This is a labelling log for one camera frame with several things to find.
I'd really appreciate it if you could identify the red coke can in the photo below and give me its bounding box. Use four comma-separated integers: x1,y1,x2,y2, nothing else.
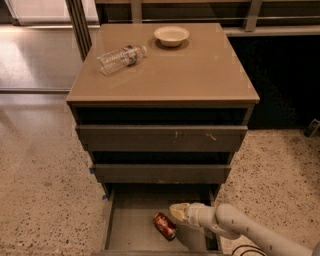
153,212,177,241

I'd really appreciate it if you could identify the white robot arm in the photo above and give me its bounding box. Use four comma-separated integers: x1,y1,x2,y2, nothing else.
169,203,320,256

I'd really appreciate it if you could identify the grey drawer cabinet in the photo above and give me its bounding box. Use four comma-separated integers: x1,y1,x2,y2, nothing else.
65,22,261,201

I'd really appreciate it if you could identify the dark wall outlet box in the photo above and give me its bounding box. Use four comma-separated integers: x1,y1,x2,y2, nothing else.
304,119,320,137

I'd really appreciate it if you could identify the grey top drawer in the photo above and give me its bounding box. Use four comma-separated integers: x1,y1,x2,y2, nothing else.
76,125,247,152

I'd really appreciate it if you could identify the grey middle drawer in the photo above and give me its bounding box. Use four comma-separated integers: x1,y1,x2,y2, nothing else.
92,164,231,184

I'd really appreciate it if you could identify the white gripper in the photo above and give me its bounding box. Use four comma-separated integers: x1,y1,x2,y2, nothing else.
169,203,217,228

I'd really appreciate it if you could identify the grey open bottom drawer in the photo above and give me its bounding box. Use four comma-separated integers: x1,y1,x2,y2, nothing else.
92,184,226,256

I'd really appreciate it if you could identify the clear plastic water bottle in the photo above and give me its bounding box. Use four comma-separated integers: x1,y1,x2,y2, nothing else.
97,45,147,76

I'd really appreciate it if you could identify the metal railing frame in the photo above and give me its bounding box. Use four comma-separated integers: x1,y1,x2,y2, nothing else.
64,0,320,57

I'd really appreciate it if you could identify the black cable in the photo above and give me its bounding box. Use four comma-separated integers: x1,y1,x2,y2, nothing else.
231,244,268,256

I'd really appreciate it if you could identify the white bowl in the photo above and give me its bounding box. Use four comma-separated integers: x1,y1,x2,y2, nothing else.
154,26,189,47

